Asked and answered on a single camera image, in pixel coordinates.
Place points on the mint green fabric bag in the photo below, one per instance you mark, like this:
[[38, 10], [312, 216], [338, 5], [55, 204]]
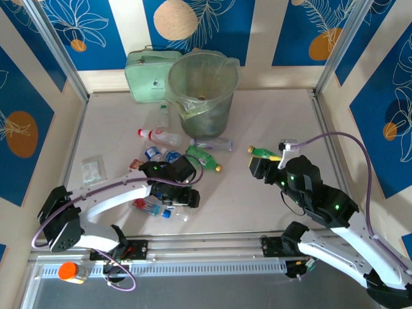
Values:
[[145, 77]]

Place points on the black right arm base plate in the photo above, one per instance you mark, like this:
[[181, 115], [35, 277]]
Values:
[[270, 246]]

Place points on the jar with orange lid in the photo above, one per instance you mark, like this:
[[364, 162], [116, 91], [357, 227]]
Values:
[[72, 273]]

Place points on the small green bottle gold cap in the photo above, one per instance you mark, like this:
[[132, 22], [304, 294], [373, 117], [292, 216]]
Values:
[[262, 152]]

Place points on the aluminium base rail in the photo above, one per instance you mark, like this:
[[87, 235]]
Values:
[[206, 246]]

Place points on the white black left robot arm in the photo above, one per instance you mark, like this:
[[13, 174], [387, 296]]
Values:
[[106, 193]]

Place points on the clear bottle purple label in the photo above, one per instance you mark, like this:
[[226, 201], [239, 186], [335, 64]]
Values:
[[212, 144]]

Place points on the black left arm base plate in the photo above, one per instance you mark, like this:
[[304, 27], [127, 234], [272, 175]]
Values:
[[138, 248]]

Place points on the crushed clear bottle blue label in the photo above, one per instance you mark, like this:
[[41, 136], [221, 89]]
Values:
[[151, 154]]

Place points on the aluminium frame post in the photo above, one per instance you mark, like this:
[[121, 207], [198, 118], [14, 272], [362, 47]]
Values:
[[58, 48], [342, 48]]

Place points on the translucent green plastic bin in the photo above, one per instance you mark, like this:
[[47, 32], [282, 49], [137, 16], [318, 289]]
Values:
[[206, 125]]

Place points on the large green bottle gold cap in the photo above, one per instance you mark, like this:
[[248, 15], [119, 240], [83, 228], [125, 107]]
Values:
[[202, 159]]

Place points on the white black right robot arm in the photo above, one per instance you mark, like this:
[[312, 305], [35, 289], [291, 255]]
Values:
[[347, 254]]

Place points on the translucent green bin liner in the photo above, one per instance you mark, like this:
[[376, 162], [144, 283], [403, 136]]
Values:
[[190, 109]]

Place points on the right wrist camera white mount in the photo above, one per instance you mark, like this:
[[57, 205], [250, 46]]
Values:
[[288, 145]]

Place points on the small clear plastic bag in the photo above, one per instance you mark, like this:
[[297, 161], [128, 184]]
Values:
[[93, 169]]

